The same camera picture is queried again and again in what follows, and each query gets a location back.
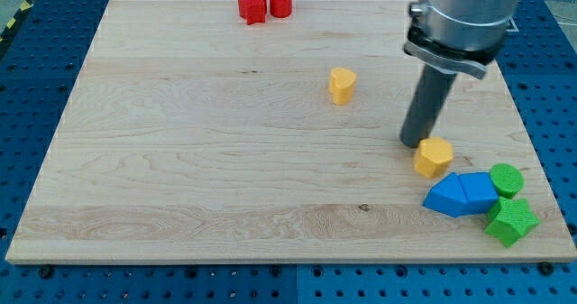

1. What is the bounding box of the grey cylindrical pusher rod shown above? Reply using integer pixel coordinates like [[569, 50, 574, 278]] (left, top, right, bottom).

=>
[[399, 65, 456, 148]]

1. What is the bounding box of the yellow heart block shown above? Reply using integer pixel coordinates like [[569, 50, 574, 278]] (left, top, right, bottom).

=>
[[329, 67, 357, 106]]

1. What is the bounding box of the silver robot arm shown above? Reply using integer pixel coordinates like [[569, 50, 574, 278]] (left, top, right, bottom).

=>
[[399, 0, 520, 148]]

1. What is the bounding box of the yellow hexagon block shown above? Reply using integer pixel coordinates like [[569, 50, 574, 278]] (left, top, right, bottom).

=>
[[414, 136, 453, 179]]

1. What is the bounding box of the blue triangle block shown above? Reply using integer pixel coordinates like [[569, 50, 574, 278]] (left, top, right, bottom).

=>
[[422, 172, 468, 217]]

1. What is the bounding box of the blue cube block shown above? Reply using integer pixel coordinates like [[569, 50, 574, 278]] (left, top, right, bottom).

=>
[[458, 172, 499, 215]]

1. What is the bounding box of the green cylinder block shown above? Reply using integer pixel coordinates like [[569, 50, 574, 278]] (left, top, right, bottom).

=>
[[489, 163, 525, 198]]

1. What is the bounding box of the green star block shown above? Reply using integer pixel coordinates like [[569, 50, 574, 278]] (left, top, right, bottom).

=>
[[484, 197, 541, 248]]

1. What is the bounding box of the red cylinder block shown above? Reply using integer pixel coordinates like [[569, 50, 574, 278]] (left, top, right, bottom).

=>
[[270, 0, 292, 18]]

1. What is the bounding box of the red star block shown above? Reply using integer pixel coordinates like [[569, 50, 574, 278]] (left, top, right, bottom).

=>
[[238, 0, 267, 25]]

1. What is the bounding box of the wooden board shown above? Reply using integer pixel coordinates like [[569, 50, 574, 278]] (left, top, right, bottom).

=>
[[6, 0, 576, 264]]

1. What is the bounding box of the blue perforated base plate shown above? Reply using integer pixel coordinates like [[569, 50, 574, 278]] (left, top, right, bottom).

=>
[[1, 0, 576, 303]]

